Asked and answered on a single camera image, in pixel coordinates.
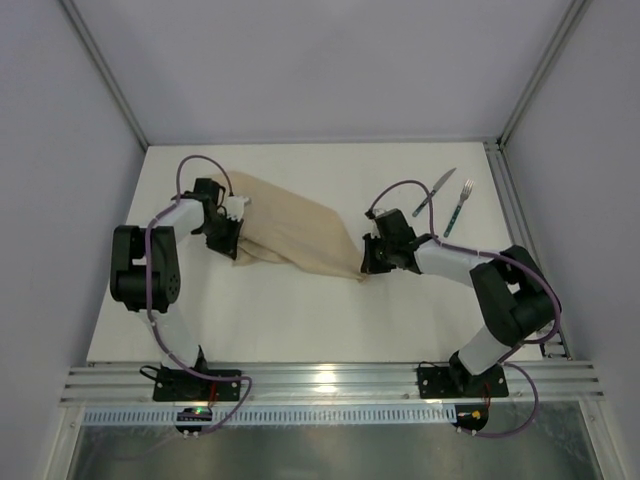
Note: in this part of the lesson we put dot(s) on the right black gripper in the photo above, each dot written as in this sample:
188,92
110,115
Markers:
373,257

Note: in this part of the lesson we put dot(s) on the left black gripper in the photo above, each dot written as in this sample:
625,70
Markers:
226,238

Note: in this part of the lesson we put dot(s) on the beige cloth napkin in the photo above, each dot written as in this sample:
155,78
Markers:
284,228

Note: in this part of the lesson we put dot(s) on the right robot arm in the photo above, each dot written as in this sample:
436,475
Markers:
514,298

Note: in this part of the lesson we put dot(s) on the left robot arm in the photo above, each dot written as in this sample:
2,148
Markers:
145,271

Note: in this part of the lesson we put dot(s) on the left controller board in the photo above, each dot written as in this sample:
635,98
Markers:
191,421

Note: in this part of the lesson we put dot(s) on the controller board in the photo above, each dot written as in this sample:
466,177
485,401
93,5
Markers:
470,418
191,421

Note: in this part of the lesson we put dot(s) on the right controller board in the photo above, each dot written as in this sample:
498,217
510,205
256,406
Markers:
470,418

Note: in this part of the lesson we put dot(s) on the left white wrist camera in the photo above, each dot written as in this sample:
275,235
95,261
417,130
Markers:
234,207

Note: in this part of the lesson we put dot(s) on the knife with green handle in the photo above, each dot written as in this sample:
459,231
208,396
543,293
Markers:
436,188

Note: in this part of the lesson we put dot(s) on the fork with green handle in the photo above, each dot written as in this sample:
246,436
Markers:
463,197

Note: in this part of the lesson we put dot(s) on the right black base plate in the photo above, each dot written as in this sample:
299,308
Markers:
445,382

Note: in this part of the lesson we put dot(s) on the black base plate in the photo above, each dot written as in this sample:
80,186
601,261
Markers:
180,386
445,382

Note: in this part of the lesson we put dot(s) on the slotted cable duct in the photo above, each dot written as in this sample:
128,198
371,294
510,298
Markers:
278,415

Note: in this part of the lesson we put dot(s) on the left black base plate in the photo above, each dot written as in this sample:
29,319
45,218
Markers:
180,386

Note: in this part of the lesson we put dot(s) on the right aluminium side rail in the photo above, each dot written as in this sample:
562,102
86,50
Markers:
554,345

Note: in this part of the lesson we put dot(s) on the front aluminium rail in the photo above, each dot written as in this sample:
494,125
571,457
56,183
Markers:
339,383

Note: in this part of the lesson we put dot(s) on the left aluminium frame post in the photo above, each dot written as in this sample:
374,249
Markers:
82,31

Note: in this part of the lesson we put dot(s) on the aluminium frame post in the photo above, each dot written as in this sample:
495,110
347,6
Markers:
563,32
82,31

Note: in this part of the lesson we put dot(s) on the right aluminium frame post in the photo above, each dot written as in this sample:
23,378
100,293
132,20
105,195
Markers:
563,32

